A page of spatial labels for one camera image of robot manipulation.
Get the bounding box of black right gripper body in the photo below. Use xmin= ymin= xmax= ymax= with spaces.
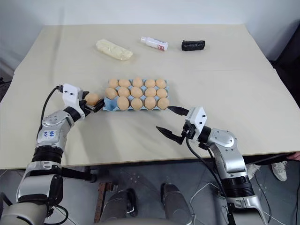
xmin=177 ymin=121 xmax=200 ymax=145

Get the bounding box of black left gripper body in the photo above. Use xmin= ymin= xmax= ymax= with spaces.
xmin=79 ymin=100 xmax=92 ymax=117

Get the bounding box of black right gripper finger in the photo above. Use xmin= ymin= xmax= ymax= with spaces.
xmin=167 ymin=105 xmax=189 ymax=116
xmin=156 ymin=126 xmax=182 ymax=144

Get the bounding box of blue egg carton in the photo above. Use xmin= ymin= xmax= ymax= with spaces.
xmin=103 ymin=79 xmax=170 ymax=112

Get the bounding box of cream bread in clear bag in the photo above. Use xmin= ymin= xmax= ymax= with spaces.
xmin=95 ymin=38 xmax=134 ymax=62

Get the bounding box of black rolled bag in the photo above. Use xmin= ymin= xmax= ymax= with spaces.
xmin=180 ymin=39 xmax=207 ymax=52

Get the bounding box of white spray bottle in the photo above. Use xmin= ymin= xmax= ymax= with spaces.
xmin=140 ymin=36 xmax=169 ymax=52

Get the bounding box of dark rounded grey shape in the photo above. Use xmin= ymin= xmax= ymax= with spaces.
xmin=160 ymin=182 xmax=192 ymax=221
xmin=103 ymin=187 xmax=139 ymax=221

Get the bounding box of white sneaker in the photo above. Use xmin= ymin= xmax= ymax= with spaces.
xmin=246 ymin=163 xmax=261 ymax=180
xmin=271 ymin=160 xmax=288 ymax=182

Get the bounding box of black object beside table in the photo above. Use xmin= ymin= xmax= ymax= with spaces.
xmin=0 ymin=75 xmax=13 ymax=104

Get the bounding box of rusty brown metal bar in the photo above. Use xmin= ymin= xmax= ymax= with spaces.
xmin=93 ymin=182 xmax=108 ymax=224

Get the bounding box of person in black clothes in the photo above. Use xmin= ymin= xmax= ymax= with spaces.
xmin=269 ymin=16 xmax=300 ymax=156

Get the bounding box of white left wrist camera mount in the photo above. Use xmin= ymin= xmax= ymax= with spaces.
xmin=61 ymin=83 xmax=86 ymax=118

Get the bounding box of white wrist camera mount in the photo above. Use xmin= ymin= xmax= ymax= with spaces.
xmin=61 ymin=83 xmax=86 ymax=118
xmin=185 ymin=106 xmax=208 ymax=135

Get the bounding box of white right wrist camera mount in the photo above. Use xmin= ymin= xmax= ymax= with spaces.
xmin=185 ymin=106 xmax=208 ymax=135

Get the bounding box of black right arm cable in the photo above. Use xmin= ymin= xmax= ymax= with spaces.
xmin=185 ymin=136 xmax=230 ymax=198

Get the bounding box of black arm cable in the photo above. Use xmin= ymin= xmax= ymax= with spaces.
xmin=40 ymin=85 xmax=64 ymax=132
xmin=185 ymin=136 xmax=230 ymax=198

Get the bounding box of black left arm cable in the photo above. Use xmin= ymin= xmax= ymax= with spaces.
xmin=40 ymin=85 xmax=64 ymax=132

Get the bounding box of black table frame bracket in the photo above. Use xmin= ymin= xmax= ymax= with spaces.
xmin=60 ymin=166 xmax=97 ymax=184

